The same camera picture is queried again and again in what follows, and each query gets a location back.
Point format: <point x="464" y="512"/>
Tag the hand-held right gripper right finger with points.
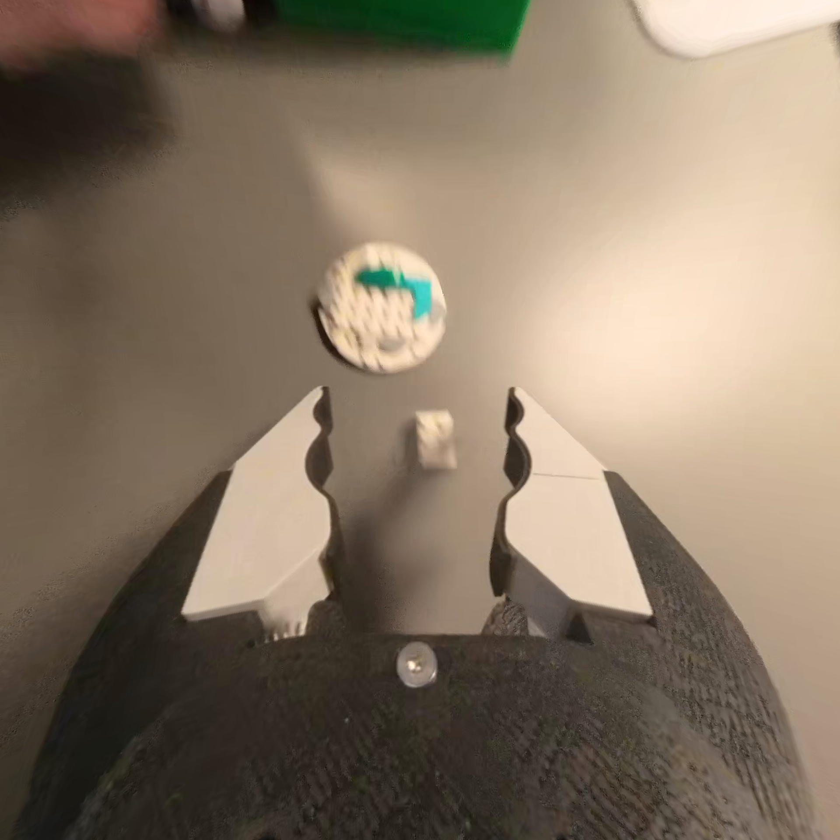
<point x="571" y="538"/>

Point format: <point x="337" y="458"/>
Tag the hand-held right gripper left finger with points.
<point x="262" y="525"/>

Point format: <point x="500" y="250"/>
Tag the small light grey lego brick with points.
<point x="433" y="439"/>

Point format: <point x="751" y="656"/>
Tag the green plastic bin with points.
<point x="407" y="23"/>

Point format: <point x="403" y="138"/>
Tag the round white lego plate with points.
<point x="367" y="334"/>

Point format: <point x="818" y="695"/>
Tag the teal green lego piece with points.
<point x="407" y="289"/>

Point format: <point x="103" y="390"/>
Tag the person's left hand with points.
<point x="65" y="29"/>

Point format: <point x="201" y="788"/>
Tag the wooden book stand white base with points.
<point x="741" y="23"/>

